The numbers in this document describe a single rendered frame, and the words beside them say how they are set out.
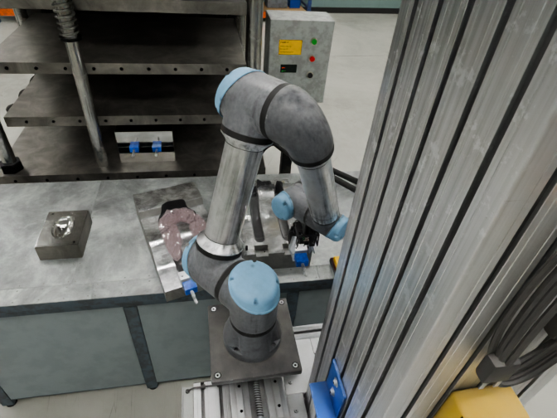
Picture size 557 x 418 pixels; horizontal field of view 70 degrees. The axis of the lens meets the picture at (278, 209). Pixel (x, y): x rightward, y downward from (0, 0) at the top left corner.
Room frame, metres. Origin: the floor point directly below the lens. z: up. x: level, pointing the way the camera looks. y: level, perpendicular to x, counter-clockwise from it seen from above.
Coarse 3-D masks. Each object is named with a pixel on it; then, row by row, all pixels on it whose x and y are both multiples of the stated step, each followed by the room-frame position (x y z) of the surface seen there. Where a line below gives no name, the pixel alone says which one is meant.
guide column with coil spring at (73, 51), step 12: (60, 0) 1.61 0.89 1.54; (60, 12) 1.61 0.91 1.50; (72, 24) 1.63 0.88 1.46; (72, 36) 1.62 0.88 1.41; (72, 48) 1.61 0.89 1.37; (72, 60) 1.61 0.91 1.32; (84, 72) 1.63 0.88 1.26; (84, 84) 1.62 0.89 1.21; (84, 96) 1.61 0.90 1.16; (84, 108) 1.61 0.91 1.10; (96, 120) 1.63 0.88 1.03; (96, 132) 1.62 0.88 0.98; (96, 144) 1.61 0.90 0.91; (96, 156) 1.61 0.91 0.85
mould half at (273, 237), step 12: (264, 180) 1.52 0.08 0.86; (276, 180) 1.53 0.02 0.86; (264, 192) 1.33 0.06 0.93; (264, 204) 1.28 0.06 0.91; (264, 216) 1.23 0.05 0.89; (276, 216) 1.24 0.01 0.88; (252, 228) 1.16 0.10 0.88; (264, 228) 1.16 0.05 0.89; (276, 228) 1.17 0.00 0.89; (252, 240) 1.09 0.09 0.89; (264, 240) 1.09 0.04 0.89; (276, 240) 1.10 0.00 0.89; (252, 252) 1.02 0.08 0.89; (276, 252) 1.03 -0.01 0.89; (276, 264) 1.03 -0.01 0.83; (288, 264) 1.04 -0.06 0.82
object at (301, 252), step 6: (300, 246) 1.01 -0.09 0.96; (306, 246) 1.01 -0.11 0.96; (300, 252) 0.99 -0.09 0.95; (306, 252) 0.99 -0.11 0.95; (294, 258) 0.98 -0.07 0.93; (300, 258) 0.96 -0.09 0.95; (306, 258) 0.96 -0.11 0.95; (300, 264) 0.95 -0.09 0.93; (306, 264) 0.95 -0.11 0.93; (306, 276) 0.90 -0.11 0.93
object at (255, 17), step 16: (256, 0) 1.75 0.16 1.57; (16, 16) 2.16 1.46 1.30; (240, 16) 2.41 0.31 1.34; (256, 16) 1.75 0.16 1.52; (240, 32) 2.42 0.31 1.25; (256, 32) 1.75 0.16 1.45; (256, 48) 1.75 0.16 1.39; (256, 64) 1.75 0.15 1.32; (0, 128) 1.52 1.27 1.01; (0, 144) 1.50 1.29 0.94; (16, 160) 1.53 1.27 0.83
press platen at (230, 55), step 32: (32, 32) 1.97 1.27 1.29; (96, 32) 2.06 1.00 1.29; (128, 32) 2.10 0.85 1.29; (160, 32) 2.15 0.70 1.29; (192, 32) 2.20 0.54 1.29; (224, 32) 2.24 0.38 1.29; (0, 64) 1.59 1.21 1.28; (32, 64) 1.62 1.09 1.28; (64, 64) 1.64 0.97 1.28; (96, 64) 1.67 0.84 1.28; (128, 64) 1.70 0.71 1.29; (160, 64) 1.73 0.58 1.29; (192, 64) 1.76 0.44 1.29; (224, 64) 1.79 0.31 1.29
